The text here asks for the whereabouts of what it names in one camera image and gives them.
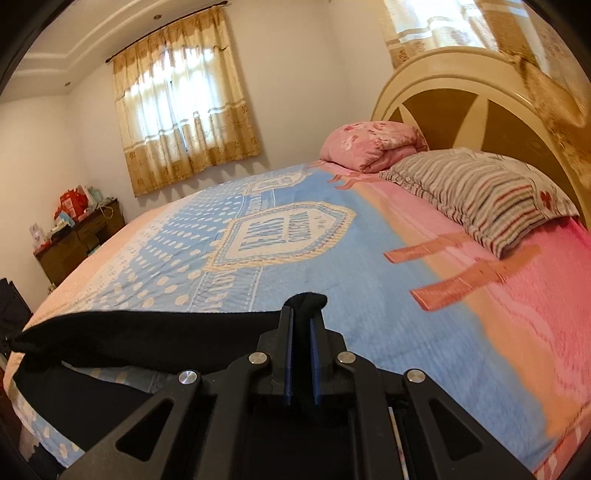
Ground black pants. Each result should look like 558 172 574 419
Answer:
9 292 329 452

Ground blue pink patterned bedsheet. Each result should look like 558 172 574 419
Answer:
31 162 590 479

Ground dark wooden desk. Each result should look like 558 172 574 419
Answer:
34 198 125 287

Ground red gift bag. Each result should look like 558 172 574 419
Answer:
54 190 89 222

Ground striped pillow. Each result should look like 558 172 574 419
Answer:
380 148 580 259

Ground pink floral folded quilt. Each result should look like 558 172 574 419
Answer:
320 121 429 173

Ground beige far window curtain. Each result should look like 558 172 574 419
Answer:
111 6 262 197

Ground cream brown wooden headboard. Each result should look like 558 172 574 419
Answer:
372 47 590 226

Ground beige curtain beside headboard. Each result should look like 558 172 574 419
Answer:
376 0 590 186

